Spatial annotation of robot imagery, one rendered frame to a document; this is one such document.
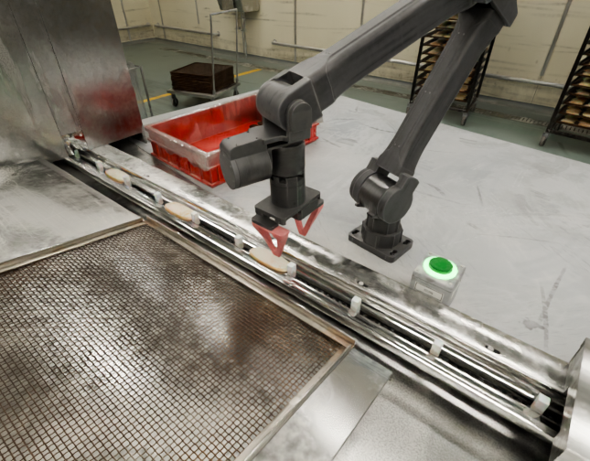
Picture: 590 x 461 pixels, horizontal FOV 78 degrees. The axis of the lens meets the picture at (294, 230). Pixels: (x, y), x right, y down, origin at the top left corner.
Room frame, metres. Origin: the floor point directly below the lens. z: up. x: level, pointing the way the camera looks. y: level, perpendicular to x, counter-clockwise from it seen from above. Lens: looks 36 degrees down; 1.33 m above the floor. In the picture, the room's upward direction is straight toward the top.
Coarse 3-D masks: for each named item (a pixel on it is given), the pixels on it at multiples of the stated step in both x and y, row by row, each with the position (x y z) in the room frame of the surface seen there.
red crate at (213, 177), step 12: (228, 132) 1.28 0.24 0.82; (240, 132) 1.28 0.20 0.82; (312, 132) 1.20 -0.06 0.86; (156, 144) 1.04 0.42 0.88; (192, 144) 1.18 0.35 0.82; (204, 144) 1.18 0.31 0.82; (216, 144) 1.18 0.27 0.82; (156, 156) 1.06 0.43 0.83; (168, 156) 1.02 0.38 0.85; (180, 168) 0.97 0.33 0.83; (192, 168) 0.94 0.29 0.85; (216, 168) 0.90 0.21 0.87; (204, 180) 0.90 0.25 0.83; (216, 180) 0.90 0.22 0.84
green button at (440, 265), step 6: (432, 258) 0.49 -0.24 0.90; (438, 258) 0.49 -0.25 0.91; (444, 258) 0.49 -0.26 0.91; (432, 264) 0.47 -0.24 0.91; (438, 264) 0.47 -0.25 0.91; (444, 264) 0.47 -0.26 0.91; (450, 264) 0.47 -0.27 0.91; (432, 270) 0.46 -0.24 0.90; (438, 270) 0.46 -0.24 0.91; (444, 270) 0.46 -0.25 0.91; (450, 270) 0.46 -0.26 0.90
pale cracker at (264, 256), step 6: (252, 252) 0.56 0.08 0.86; (258, 252) 0.56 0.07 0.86; (264, 252) 0.56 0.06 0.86; (270, 252) 0.56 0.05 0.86; (258, 258) 0.54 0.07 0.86; (264, 258) 0.54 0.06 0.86; (270, 258) 0.54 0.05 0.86; (276, 258) 0.54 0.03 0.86; (282, 258) 0.54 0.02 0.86; (264, 264) 0.53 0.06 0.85; (270, 264) 0.53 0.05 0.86; (276, 264) 0.52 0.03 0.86; (282, 264) 0.52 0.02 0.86; (276, 270) 0.52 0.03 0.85; (282, 270) 0.51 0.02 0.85
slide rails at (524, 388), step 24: (96, 168) 0.94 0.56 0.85; (216, 240) 0.61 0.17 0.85; (312, 288) 0.47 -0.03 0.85; (336, 288) 0.47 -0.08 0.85; (384, 312) 0.41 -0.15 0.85; (432, 336) 0.37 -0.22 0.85; (432, 360) 0.32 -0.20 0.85; (480, 360) 0.32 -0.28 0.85; (480, 384) 0.28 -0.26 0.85; (504, 384) 0.29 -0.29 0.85; (528, 384) 0.28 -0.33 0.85; (528, 408) 0.25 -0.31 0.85; (552, 408) 0.25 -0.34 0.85
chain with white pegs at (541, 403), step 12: (144, 192) 0.83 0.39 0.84; (156, 192) 0.78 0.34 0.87; (192, 216) 0.68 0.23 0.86; (204, 228) 0.67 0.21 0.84; (228, 240) 0.63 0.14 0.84; (240, 240) 0.59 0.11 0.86; (288, 264) 0.51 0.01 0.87; (336, 300) 0.45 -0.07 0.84; (360, 300) 0.42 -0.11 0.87; (360, 312) 0.42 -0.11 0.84; (384, 324) 0.40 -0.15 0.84; (432, 348) 0.34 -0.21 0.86; (468, 372) 0.31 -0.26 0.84; (492, 384) 0.29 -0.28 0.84; (516, 396) 0.27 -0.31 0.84; (540, 396) 0.26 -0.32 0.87; (540, 408) 0.25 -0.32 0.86; (552, 420) 0.24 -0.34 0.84
